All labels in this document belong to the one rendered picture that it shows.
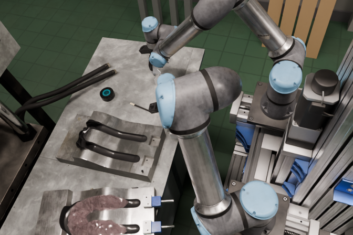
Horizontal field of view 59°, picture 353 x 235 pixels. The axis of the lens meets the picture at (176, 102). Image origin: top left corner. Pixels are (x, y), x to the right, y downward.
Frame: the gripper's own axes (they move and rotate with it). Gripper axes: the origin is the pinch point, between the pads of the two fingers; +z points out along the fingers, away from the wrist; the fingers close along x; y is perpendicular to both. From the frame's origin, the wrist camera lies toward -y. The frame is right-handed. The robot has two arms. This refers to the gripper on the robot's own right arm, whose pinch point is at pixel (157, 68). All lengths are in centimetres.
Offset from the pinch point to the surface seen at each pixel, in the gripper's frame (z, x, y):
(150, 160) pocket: 6, -45, 25
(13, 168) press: 15, -82, -40
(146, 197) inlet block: 6, -60, 33
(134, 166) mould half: 4, -51, 21
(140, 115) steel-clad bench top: 12.8, -23.7, 1.9
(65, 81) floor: 94, 4, -129
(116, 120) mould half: 2.7, -36.1, -2.0
